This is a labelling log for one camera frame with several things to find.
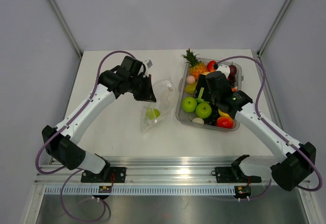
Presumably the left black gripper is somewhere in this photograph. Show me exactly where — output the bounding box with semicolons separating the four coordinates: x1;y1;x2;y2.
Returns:
128;74;156;102

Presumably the clear zip top bag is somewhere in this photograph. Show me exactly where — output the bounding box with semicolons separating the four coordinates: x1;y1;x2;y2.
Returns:
140;78;177;135

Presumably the green toy pear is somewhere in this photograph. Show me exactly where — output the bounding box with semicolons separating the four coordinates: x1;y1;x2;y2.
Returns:
146;108;160;120

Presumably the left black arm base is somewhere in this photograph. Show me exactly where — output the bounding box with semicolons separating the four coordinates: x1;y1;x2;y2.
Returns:
81;166;126;183

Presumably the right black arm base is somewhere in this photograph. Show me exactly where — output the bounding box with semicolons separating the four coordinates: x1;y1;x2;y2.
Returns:
211;155;262;184

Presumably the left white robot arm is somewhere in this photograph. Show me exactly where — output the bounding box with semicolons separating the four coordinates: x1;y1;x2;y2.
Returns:
42;52;156;182

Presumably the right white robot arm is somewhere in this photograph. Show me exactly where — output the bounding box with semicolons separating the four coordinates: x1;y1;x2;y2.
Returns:
198;71;320;191

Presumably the clear plastic food bin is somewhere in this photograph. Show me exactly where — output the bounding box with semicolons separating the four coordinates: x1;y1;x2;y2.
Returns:
175;58;243;132

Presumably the yellow toy lemon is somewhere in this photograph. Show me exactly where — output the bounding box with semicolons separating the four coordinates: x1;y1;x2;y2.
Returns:
218;109;230;118

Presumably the dark purple passion fruit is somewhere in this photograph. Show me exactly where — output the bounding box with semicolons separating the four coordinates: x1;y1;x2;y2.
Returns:
229;64;237;77

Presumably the red toy mango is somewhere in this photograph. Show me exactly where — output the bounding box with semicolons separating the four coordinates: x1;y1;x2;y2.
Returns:
207;60;216;72

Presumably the yellow toy starfruit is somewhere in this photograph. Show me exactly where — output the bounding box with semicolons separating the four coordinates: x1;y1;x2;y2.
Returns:
184;82;197;95

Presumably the pink toy egg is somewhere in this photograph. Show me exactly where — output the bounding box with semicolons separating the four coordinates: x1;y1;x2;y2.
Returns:
186;75;196;84

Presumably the toy pineapple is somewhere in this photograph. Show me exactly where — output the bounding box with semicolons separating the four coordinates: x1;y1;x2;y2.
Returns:
181;48;208;81

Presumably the white toy egg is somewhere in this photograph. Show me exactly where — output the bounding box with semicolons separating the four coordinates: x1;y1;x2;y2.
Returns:
192;117;204;124

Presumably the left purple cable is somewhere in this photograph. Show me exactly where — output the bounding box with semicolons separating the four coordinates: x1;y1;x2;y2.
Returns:
35;50;137;221

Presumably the purple cable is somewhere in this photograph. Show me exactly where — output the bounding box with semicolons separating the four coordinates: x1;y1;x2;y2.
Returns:
206;55;323;202
35;50;137;221

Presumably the aluminium mounting rail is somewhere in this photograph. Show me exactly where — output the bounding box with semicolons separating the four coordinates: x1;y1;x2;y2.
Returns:
34;157;310;197

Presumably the left aluminium frame post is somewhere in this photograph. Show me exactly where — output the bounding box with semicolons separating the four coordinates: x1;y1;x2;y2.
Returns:
46;0;83;60

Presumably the aluminium frame post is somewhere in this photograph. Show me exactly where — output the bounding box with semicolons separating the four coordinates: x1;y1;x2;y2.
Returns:
46;0;83;60
257;0;294;58

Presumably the right aluminium frame post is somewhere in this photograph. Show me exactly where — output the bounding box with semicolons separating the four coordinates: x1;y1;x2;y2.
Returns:
257;0;294;58

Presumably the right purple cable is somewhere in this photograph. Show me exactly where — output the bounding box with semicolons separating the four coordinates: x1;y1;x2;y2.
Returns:
206;55;323;202

